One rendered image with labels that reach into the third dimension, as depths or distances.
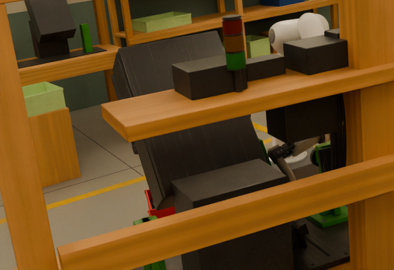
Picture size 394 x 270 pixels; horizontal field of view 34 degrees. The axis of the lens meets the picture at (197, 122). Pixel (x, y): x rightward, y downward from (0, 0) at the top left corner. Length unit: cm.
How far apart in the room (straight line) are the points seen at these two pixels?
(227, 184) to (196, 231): 28
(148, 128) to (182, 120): 9
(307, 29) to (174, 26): 529
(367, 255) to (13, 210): 104
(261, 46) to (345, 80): 646
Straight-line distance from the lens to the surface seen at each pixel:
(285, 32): 241
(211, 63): 165
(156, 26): 737
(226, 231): 164
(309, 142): 210
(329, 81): 168
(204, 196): 178
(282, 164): 207
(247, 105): 157
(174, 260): 218
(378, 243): 199
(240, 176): 189
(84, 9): 764
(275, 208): 168
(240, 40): 160
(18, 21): 744
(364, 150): 184
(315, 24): 228
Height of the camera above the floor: 196
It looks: 17 degrees down
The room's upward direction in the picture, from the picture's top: 7 degrees counter-clockwise
